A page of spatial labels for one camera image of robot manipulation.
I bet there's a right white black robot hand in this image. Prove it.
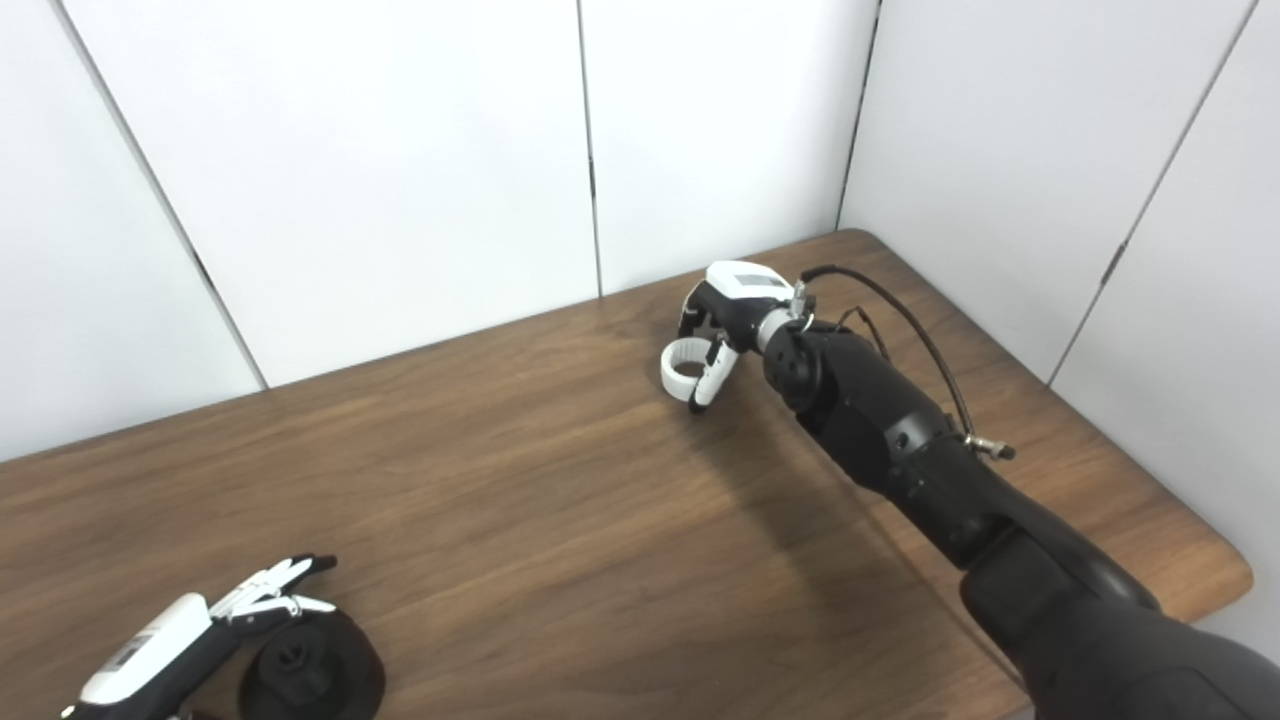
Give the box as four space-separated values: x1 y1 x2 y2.
676 261 801 415

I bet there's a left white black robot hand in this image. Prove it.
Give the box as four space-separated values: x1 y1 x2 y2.
60 555 339 720

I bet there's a white toothed ring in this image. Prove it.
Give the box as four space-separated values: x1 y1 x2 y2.
660 338 726 401

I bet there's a round black part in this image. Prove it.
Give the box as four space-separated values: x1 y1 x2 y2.
238 610 387 720

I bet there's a thin right arm wire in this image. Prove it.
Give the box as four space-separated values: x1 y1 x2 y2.
835 303 893 366

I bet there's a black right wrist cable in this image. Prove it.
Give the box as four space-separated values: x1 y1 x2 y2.
788 263 1016 461

